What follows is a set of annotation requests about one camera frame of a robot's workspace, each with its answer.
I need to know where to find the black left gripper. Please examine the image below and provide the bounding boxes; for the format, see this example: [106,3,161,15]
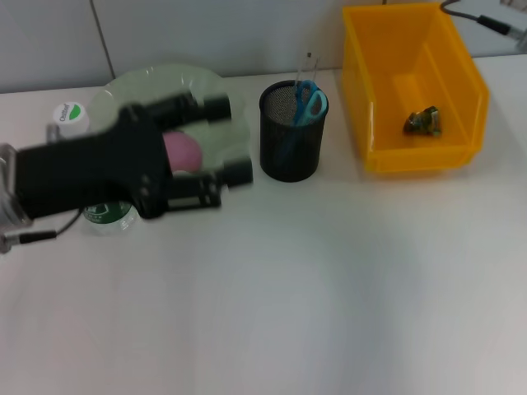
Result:
[14,92,255,221]

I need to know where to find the blue scissors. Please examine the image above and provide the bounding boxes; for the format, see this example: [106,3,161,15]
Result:
[275,79,329,165]

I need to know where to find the clear plastic ruler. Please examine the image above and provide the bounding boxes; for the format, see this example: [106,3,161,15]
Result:
[295,51,321,90]

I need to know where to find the clear green-label water bottle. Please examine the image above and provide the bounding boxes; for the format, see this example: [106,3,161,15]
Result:
[52,101,140,239]

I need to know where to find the green plastic wrapper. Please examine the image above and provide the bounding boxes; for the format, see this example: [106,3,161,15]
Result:
[402,105,444,137]

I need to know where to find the black mesh pen holder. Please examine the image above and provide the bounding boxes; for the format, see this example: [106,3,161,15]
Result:
[259,79,329,182]

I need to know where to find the green glass fruit bowl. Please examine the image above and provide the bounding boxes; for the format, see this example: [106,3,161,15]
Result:
[87,63,253,179]

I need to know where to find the yellow plastic bin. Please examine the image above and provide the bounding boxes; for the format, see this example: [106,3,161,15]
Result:
[341,2,491,174]

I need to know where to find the black cable with silver plug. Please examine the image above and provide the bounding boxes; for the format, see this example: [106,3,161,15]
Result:
[0,208,82,255]

